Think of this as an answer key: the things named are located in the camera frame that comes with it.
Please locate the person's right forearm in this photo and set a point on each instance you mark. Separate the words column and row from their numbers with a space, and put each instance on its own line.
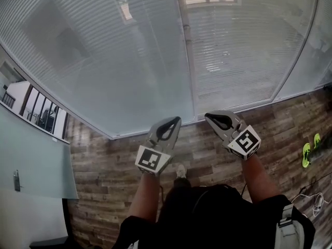
column 259, row 180

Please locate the person's black trouser leg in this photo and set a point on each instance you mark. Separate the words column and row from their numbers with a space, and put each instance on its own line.
column 182, row 182

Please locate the grey window frame post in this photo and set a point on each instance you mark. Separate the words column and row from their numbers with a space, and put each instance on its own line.
column 188, row 48

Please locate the black office chair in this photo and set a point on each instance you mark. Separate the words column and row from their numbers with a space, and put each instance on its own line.
column 48, row 117

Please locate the person's black shirt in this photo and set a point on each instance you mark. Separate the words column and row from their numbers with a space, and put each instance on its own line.
column 215, row 222

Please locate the narrow grey window blinds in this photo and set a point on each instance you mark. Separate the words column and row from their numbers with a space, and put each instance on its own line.
column 241, row 61

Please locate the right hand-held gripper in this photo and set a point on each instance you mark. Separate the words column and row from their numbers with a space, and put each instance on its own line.
column 245, row 143

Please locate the wide grey window blinds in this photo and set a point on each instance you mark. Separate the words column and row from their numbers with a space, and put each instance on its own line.
column 103, row 61

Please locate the person's white shoe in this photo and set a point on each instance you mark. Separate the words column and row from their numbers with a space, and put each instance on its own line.
column 181, row 170

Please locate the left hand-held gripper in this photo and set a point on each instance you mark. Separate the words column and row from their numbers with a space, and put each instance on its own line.
column 153, row 161

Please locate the neon green flip-flop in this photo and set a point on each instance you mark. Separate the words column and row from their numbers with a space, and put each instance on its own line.
column 306, row 155
column 317, row 141

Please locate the person's left forearm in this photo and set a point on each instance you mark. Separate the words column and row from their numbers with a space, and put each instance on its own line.
column 145, row 196

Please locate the frosted glass door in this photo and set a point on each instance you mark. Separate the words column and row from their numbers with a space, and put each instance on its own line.
column 33, row 159

